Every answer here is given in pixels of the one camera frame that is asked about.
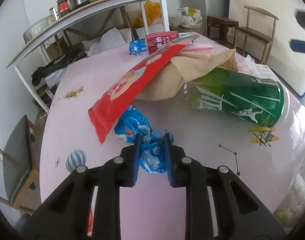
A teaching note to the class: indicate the green label plastic bottle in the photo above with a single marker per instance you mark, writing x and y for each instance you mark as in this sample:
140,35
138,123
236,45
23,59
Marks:
263,102

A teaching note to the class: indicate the dark wooden stool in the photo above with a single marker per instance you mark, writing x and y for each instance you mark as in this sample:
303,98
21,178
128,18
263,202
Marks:
223,24

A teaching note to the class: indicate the glass bowl on shelf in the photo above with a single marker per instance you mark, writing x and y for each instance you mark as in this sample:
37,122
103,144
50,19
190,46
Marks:
35,29

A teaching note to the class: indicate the blue white milk carton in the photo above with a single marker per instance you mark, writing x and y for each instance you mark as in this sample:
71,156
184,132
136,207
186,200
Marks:
137,46

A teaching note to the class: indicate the red milk can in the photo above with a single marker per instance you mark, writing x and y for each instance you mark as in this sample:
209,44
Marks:
157,40

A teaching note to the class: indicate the yellow plastic bag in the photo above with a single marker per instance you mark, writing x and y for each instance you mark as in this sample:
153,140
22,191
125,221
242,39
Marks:
153,14

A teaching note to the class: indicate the white sack under shelf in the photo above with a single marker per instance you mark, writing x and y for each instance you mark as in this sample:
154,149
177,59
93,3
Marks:
111,39

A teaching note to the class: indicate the white bags pile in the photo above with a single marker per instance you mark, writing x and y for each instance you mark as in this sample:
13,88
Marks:
189,18

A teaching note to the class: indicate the blue plastic wrapper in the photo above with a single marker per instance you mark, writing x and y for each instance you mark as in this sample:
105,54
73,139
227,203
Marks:
152,151

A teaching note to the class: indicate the red labelled jar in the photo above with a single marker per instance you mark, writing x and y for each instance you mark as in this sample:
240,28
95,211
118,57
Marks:
63,7

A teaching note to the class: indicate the red snack bag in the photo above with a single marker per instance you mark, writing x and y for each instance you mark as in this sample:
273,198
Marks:
118,97

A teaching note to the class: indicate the brown paper bag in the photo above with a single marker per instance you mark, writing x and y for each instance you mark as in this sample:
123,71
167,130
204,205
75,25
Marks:
184,68

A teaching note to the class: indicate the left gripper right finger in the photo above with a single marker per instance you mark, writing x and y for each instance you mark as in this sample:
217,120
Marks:
218,205

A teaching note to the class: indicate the pink sponge cloth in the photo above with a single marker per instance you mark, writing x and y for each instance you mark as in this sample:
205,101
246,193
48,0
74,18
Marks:
198,48

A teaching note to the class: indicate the black bag under shelf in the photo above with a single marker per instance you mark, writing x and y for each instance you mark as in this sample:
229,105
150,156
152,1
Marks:
57,64

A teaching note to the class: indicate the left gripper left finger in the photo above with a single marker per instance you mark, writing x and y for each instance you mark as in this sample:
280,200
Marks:
86,204

